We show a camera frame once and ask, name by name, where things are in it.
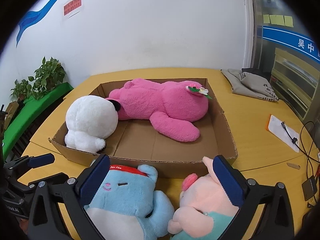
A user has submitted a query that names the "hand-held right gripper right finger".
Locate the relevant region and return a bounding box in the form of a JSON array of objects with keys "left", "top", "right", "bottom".
[{"left": 212, "top": 155, "right": 295, "bottom": 240}]

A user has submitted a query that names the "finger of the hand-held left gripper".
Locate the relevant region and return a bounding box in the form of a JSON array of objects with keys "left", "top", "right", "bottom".
[
  {"left": 15, "top": 171, "right": 70, "bottom": 193},
  {"left": 4, "top": 153, "right": 55, "bottom": 178}
]

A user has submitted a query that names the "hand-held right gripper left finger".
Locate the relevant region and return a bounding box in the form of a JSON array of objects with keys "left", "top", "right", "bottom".
[{"left": 27, "top": 154, "right": 110, "bottom": 240}]

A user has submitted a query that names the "light blue plush toy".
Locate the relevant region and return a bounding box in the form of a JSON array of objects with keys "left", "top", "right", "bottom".
[{"left": 84, "top": 164, "right": 175, "bottom": 240}]

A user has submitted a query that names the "pink pig plush toy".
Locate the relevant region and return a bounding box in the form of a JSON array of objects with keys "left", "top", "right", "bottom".
[{"left": 167, "top": 156, "right": 240, "bottom": 240}]

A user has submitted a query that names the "white plush toy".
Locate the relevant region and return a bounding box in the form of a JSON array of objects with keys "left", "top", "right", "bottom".
[{"left": 64, "top": 95, "right": 122, "bottom": 153}]

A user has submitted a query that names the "brown cardboard box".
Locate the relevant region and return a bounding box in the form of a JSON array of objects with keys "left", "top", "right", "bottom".
[{"left": 48, "top": 77, "right": 238, "bottom": 179}]

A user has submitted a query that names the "magenta plush bear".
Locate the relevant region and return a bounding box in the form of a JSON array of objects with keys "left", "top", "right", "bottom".
[{"left": 105, "top": 78, "right": 212, "bottom": 143}]

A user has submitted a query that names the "green planter box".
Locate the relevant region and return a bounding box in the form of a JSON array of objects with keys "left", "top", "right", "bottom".
[{"left": 4, "top": 82, "right": 74, "bottom": 155}]

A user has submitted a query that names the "small brown box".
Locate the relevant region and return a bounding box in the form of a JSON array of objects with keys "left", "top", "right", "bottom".
[{"left": 6, "top": 101, "right": 20, "bottom": 120}]

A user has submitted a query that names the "white paper sheet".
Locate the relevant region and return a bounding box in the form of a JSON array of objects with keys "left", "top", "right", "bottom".
[{"left": 265, "top": 114, "right": 300, "bottom": 153}]

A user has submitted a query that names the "small potted green plant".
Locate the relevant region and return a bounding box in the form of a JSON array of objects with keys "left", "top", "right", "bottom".
[{"left": 10, "top": 79, "right": 33, "bottom": 101}]

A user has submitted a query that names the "black power adapter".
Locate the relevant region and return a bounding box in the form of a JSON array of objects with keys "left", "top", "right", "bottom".
[{"left": 302, "top": 177, "right": 318, "bottom": 201}]

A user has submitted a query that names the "grey tote bag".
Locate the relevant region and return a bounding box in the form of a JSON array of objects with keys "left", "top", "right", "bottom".
[{"left": 221, "top": 69, "right": 279, "bottom": 102}]

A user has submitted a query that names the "yellow shelf cabinet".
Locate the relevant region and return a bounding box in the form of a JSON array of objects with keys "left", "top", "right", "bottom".
[{"left": 271, "top": 47, "right": 320, "bottom": 122}]

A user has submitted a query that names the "blue banner strip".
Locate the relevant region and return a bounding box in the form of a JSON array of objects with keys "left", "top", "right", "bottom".
[{"left": 262, "top": 26, "right": 320, "bottom": 63}]

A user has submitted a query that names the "short black plug cable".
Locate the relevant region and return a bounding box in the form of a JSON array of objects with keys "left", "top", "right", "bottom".
[{"left": 280, "top": 121, "right": 299, "bottom": 145}]

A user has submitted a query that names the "black looped cable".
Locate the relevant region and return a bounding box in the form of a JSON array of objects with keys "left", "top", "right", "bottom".
[{"left": 299, "top": 121, "right": 320, "bottom": 180}]

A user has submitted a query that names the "red wall sign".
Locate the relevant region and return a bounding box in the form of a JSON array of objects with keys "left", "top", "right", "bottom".
[{"left": 62, "top": 0, "right": 82, "bottom": 20}]

